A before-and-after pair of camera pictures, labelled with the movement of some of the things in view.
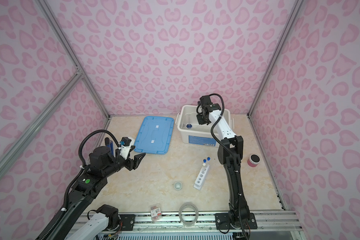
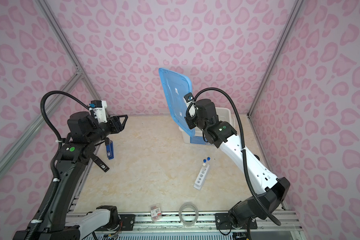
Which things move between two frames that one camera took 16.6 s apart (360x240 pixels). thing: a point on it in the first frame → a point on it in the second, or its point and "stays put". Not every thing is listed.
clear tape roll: x=185 y=223 stays put
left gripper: x=135 y=163 → x=119 y=126
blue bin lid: x=155 y=135 → x=175 y=85
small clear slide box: x=155 y=213 stays put
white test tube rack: x=201 y=177 stays put
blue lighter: x=111 y=145 stays put
